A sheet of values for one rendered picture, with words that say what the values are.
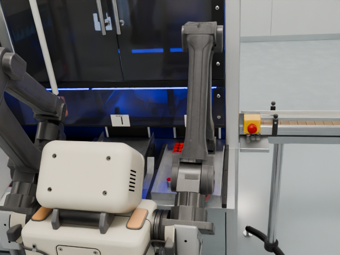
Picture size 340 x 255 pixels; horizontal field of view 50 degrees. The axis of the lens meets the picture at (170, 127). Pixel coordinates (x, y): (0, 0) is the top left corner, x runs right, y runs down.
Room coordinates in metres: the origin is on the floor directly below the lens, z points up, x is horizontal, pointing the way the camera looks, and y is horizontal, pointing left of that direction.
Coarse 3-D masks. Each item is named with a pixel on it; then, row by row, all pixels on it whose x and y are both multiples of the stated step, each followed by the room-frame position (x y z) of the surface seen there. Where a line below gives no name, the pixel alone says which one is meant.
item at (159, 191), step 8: (168, 152) 1.40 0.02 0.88; (216, 152) 1.37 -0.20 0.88; (224, 152) 1.36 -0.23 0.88; (168, 160) 1.34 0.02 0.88; (184, 160) 1.33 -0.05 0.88; (216, 160) 1.31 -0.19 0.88; (160, 168) 1.26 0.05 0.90; (168, 168) 1.28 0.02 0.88; (216, 168) 1.25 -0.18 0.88; (160, 176) 1.23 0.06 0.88; (168, 176) 1.22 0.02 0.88; (216, 176) 1.20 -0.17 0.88; (160, 184) 1.18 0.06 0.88; (216, 184) 1.14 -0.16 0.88; (152, 192) 1.09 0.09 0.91; (160, 192) 1.08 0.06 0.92; (168, 192) 1.08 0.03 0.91; (176, 192) 1.12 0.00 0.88; (216, 192) 1.10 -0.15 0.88; (208, 200) 1.05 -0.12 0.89; (216, 200) 1.04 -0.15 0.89
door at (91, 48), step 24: (24, 0) 1.57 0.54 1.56; (48, 0) 1.55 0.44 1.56; (72, 0) 1.53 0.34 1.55; (24, 24) 1.58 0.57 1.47; (48, 24) 1.55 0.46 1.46; (72, 24) 1.53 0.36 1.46; (96, 24) 1.51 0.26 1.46; (24, 48) 1.58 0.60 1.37; (48, 48) 1.56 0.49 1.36; (72, 48) 1.54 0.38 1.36; (96, 48) 1.52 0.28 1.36; (72, 72) 1.54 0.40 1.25; (96, 72) 1.52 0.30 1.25; (120, 72) 1.50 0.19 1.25
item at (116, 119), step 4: (112, 116) 1.50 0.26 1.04; (116, 116) 1.50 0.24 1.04; (120, 116) 1.49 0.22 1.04; (124, 116) 1.49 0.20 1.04; (128, 116) 1.49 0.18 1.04; (112, 120) 1.50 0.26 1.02; (116, 120) 1.50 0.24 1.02; (120, 120) 1.49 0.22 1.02; (124, 120) 1.49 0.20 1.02; (128, 120) 1.49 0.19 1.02; (112, 124) 1.50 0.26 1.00; (116, 124) 1.50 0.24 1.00; (120, 124) 1.49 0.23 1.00; (124, 124) 1.49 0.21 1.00; (128, 124) 1.49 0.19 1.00
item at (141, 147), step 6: (102, 132) 1.59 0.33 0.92; (102, 138) 1.57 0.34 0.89; (108, 138) 1.58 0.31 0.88; (114, 138) 1.58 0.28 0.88; (120, 138) 1.57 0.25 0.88; (126, 138) 1.57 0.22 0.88; (132, 138) 1.56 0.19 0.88; (138, 138) 1.56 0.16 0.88; (144, 138) 1.55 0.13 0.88; (150, 138) 1.49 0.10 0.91; (126, 144) 1.51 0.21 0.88; (132, 144) 1.50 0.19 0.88; (138, 144) 1.50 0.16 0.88; (144, 144) 1.49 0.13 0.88; (150, 144) 1.46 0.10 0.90; (138, 150) 1.44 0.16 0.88; (144, 150) 1.44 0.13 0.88; (144, 156) 1.34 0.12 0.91
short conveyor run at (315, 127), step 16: (272, 112) 1.55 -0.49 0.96; (288, 112) 1.53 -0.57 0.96; (304, 112) 1.52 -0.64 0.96; (320, 112) 1.51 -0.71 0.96; (336, 112) 1.49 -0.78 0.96; (240, 128) 1.49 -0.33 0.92; (272, 128) 1.45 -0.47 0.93; (288, 128) 1.45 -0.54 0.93; (304, 128) 1.44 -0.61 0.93; (320, 128) 1.42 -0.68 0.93; (336, 128) 1.41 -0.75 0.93
